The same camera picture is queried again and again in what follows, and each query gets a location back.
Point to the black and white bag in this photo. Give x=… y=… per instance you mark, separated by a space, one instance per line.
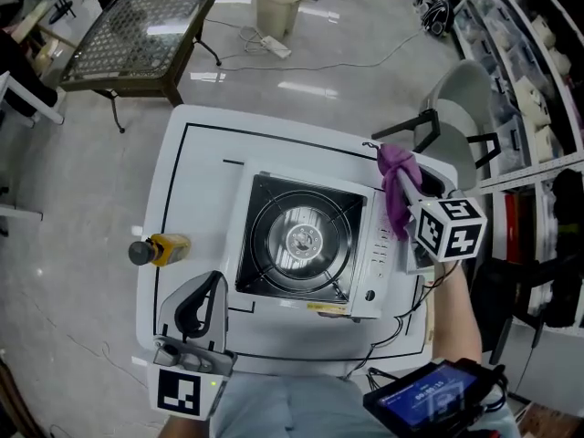
x=433 y=9

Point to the white work table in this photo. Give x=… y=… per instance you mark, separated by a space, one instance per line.
x=201 y=176

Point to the person's left forearm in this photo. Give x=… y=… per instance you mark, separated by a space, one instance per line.
x=184 y=429

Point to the person's light blue clothing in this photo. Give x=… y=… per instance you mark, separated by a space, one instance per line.
x=283 y=409

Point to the purple cloth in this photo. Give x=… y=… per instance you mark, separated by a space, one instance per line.
x=397 y=199

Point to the white shelving unit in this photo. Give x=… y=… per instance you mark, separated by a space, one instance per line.
x=524 y=171

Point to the light wooden chair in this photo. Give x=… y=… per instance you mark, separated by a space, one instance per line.
x=43 y=59

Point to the white portable gas stove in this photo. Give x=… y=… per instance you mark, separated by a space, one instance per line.
x=378 y=263

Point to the black screen device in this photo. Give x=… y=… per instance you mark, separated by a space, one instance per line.
x=429 y=399

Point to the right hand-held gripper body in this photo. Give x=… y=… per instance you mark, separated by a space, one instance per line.
x=451 y=231

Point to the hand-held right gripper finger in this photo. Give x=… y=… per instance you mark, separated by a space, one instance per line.
x=409 y=192
x=438 y=185

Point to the glass-top lattice table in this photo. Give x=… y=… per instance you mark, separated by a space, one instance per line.
x=137 y=30

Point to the grey green chair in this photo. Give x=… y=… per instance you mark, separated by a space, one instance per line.
x=461 y=103

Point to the white side table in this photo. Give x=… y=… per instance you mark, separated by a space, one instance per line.
x=32 y=98

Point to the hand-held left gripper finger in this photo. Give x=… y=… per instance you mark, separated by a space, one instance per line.
x=219 y=317
x=166 y=322

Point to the yellow bottle with black cap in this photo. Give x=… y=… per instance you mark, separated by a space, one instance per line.
x=169 y=249

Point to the person's right forearm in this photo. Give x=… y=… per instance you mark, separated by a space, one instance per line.
x=456 y=317

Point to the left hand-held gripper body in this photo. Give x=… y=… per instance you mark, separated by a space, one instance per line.
x=180 y=390

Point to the beige trash bin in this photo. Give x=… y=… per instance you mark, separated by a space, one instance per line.
x=278 y=3

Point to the white power strip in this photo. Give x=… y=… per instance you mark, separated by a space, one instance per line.
x=276 y=46

